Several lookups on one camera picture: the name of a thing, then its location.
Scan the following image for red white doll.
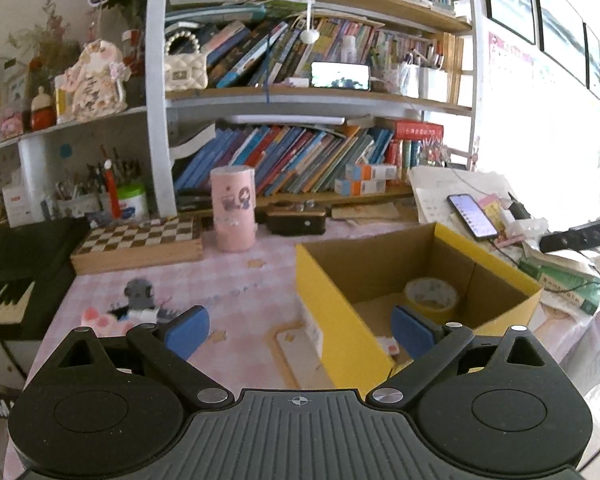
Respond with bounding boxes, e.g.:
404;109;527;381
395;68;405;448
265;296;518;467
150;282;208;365
30;86;56;131

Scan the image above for wooden chess board box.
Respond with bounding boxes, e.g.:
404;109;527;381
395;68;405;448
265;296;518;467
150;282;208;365
71;217;204;275

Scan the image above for black case with latches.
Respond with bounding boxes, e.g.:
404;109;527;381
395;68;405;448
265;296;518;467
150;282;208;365
265;200;327;236

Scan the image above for phone on shelf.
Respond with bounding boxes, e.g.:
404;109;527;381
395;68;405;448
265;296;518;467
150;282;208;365
310;62;370;91

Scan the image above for white bookshelf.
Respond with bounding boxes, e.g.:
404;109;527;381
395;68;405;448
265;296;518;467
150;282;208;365
0;0;471;216

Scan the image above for pink floral ornament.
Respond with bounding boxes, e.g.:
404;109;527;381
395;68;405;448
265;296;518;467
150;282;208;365
62;39;131;122

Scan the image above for black Yamaha keyboard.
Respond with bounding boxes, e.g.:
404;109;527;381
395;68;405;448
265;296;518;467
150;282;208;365
0;219;90;419

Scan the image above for red pen with white cap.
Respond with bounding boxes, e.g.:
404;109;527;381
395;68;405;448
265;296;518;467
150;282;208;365
104;159;121;220

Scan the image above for pink checked tablecloth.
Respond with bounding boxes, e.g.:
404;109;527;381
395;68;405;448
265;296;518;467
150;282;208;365
4;209;600;480

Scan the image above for grey knitted toy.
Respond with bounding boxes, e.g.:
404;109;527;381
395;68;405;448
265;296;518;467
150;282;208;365
124;278;156;310

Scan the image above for smartphone on paper stack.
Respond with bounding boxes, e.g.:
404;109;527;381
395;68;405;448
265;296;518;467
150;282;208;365
446;194;498;240

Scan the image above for yellow tape roll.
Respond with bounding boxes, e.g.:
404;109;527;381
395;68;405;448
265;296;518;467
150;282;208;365
404;278;460;324

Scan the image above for yellow cardboard box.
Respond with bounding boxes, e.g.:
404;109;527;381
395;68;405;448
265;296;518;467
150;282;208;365
296;223;542;394

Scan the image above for pink cylindrical cup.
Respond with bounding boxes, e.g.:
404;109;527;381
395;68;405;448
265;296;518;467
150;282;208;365
210;165;257;252

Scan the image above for green book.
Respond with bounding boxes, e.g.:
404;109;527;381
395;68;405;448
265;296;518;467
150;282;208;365
518;258;600;315

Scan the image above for green lid white jar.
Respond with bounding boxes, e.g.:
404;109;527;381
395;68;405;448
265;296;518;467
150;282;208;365
117;181;148;221

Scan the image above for white quilted handbag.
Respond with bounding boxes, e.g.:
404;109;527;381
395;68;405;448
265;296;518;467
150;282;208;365
163;30;208;92

